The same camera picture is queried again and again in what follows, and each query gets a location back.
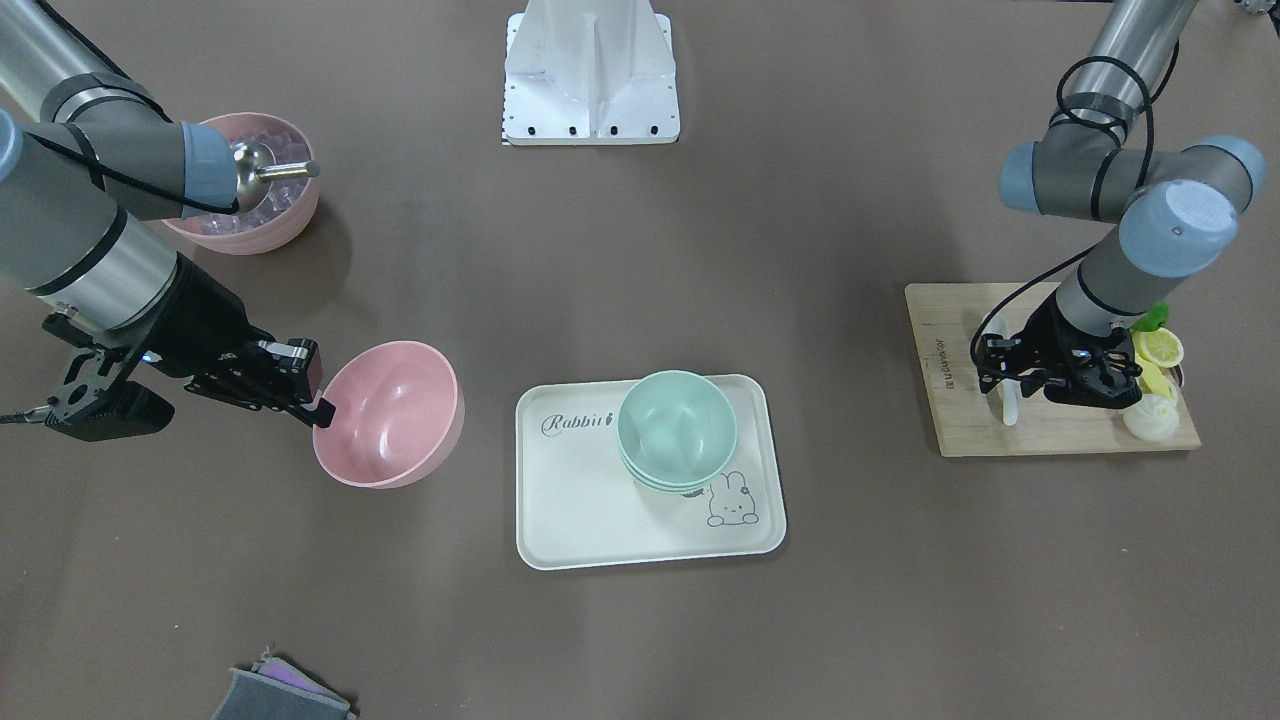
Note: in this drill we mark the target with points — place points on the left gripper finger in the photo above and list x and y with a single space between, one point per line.
997 374

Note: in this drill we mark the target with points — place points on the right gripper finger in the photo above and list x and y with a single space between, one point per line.
297 368
318 414

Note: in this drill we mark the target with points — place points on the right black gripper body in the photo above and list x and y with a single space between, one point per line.
203 322

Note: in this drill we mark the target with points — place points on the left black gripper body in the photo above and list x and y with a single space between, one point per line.
1052 333

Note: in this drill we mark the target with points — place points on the white ceramic spoon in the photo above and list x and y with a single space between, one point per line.
1009 396

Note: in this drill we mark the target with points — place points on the small pink bowl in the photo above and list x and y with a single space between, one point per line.
399 413

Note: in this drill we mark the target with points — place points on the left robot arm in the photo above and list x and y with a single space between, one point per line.
1171 215

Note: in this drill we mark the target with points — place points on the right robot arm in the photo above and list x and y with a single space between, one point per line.
80 182

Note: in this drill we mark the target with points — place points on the large pink ice bowl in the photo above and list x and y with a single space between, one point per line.
286 210

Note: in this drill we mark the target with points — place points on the lower lemon slice toy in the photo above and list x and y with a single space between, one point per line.
1159 347

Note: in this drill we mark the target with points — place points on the white steamed bun toy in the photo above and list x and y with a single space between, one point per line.
1154 418

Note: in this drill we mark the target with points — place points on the green lime toy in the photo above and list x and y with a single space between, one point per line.
1154 319

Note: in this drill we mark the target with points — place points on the bamboo cutting board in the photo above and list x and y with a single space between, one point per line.
943 318

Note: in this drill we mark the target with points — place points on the metal ice scoop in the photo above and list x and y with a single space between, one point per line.
257 168

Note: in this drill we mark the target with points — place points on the cream rabbit tray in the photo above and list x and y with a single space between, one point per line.
578 507

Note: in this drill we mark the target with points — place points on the grey folded cloth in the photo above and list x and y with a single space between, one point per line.
274 688

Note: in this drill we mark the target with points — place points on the stacked green bowls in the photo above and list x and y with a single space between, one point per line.
676 431

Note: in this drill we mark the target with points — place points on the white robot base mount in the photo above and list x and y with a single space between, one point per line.
590 73

